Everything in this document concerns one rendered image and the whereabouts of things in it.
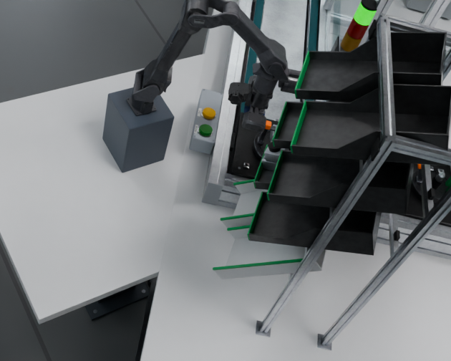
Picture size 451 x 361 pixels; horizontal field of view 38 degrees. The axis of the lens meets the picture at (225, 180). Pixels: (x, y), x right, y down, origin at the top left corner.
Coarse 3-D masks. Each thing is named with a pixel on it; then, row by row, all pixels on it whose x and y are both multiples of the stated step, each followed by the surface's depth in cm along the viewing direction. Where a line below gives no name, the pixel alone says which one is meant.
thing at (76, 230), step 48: (48, 96) 204; (96, 96) 209; (192, 96) 218; (0, 144) 190; (48, 144) 194; (96, 144) 198; (0, 192) 181; (48, 192) 184; (96, 192) 188; (144, 192) 192; (48, 240) 176; (96, 240) 179; (144, 240) 182; (48, 288) 168; (96, 288) 171
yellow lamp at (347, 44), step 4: (344, 36) 185; (348, 36) 183; (344, 40) 185; (348, 40) 184; (352, 40) 183; (356, 40) 183; (360, 40) 183; (344, 44) 186; (348, 44) 185; (352, 44) 184; (356, 44) 184; (344, 48) 186; (348, 48) 185; (352, 48) 185
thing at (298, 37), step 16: (256, 0) 242; (256, 16) 236; (272, 16) 243; (288, 16) 246; (320, 16) 243; (272, 32) 238; (288, 32) 240; (304, 32) 242; (320, 32) 237; (288, 48) 235; (304, 48) 240; (320, 48) 232; (288, 64) 230; (288, 96) 221; (240, 112) 207; (272, 112) 214
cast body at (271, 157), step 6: (270, 144) 159; (270, 150) 158; (276, 150) 158; (264, 156) 162; (270, 156) 158; (276, 156) 157; (264, 162) 161; (270, 162) 160; (276, 162) 159; (264, 168) 163; (270, 168) 162
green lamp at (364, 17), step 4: (360, 4) 176; (360, 8) 176; (364, 8) 175; (356, 12) 178; (360, 12) 176; (364, 12) 176; (368, 12) 175; (372, 12) 175; (356, 16) 178; (360, 16) 177; (364, 16) 176; (368, 16) 176; (372, 16) 177; (356, 20) 179; (360, 20) 178; (364, 20) 177; (368, 20) 177; (364, 24) 178; (368, 24) 179
